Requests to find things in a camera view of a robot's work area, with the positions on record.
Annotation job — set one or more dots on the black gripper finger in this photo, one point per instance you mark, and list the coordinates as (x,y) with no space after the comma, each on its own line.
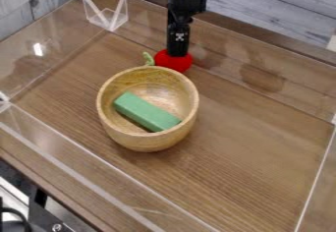
(178,38)

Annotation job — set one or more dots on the red knitted apple toy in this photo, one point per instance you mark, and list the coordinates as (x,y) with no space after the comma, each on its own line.
(162,59)

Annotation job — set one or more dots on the wooden bowl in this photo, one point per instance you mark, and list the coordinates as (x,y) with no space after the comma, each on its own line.
(169,90)

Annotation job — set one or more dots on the green rectangular block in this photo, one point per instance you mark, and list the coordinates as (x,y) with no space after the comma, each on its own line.
(150,116)

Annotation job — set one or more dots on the clear acrylic tray walls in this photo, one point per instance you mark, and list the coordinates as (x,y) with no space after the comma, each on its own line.
(221,149)

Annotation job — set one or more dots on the black table frame bracket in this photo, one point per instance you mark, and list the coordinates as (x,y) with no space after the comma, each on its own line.
(42,219)

